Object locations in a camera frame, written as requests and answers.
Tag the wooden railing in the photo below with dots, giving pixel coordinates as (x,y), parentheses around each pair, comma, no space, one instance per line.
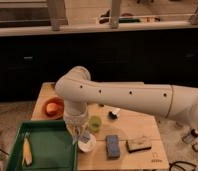
(86,16)

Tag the blue sponge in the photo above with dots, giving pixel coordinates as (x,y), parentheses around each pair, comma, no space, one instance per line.
(112,146)

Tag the small black white object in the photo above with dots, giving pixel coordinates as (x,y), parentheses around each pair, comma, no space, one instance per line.
(114,114)

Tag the green plastic cup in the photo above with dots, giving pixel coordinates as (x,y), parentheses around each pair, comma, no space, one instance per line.
(94,124)

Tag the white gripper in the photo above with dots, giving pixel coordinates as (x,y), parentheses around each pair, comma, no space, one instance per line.
(75,124)

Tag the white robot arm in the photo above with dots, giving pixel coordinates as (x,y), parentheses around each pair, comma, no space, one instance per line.
(178,103)

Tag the yellow corn toy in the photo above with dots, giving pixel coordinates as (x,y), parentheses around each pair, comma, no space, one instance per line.
(27,154)

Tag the green plastic tray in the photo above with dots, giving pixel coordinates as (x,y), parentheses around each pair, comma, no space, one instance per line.
(51,147)

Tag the orange plastic bowl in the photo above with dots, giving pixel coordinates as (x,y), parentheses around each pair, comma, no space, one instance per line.
(53,108)

